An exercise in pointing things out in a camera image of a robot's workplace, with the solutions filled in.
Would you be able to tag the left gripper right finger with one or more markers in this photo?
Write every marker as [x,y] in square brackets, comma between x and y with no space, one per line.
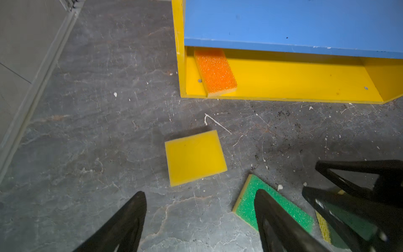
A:
[279,232]

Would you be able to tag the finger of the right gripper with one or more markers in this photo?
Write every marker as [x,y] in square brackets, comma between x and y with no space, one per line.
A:
[380,181]
[387,219]

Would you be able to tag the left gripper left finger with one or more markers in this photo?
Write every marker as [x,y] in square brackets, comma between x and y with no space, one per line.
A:
[122,232]

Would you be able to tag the orange yellow sponge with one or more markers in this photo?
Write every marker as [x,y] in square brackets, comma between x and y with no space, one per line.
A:
[215,72]

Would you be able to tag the yellow shelf with coloured boards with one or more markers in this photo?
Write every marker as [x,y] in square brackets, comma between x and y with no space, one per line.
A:
[319,51]

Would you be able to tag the dark green wavy sponge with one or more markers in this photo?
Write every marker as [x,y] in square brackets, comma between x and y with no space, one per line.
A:
[365,229]

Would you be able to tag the small yellow sponge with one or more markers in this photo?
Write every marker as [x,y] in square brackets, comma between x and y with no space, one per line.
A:
[194,157]

